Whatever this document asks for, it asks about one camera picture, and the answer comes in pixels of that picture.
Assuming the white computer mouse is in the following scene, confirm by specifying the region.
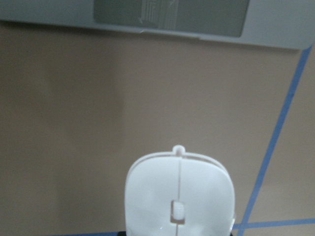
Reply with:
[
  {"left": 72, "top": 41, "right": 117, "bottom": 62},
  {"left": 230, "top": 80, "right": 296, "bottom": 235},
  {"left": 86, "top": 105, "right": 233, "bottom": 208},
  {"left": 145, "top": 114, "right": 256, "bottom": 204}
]
[{"left": 124, "top": 145, "right": 236, "bottom": 236}]

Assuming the grey laptop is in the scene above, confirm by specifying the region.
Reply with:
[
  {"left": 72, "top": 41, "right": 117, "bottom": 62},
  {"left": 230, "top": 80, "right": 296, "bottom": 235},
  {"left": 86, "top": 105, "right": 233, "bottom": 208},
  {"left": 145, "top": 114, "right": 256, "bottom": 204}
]
[{"left": 0, "top": 0, "right": 315, "bottom": 50}]

